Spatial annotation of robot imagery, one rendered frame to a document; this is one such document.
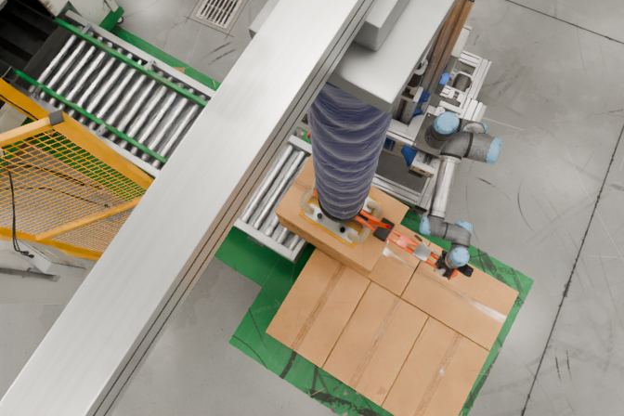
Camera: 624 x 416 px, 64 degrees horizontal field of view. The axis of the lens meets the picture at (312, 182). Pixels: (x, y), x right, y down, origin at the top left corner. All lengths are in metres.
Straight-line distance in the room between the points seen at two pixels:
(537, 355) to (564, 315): 0.34
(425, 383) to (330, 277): 0.82
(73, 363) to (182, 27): 3.98
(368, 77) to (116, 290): 0.53
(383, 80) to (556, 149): 3.40
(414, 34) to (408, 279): 2.37
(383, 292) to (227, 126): 2.55
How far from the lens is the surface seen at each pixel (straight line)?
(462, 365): 3.24
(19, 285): 2.24
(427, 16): 0.97
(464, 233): 2.24
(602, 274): 4.15
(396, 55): 0.92
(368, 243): 2.63
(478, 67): 4.04
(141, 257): 0.68
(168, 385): 3.88
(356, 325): 3.14
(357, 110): 1.14
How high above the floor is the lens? 3.68
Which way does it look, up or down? 75 degrees down
